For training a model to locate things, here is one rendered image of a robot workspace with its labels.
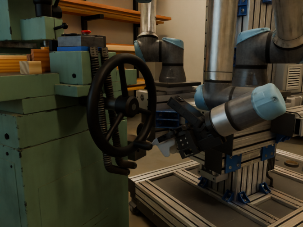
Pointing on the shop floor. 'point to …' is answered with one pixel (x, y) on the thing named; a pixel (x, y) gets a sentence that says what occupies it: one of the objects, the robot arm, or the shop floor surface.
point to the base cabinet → (62, 184)
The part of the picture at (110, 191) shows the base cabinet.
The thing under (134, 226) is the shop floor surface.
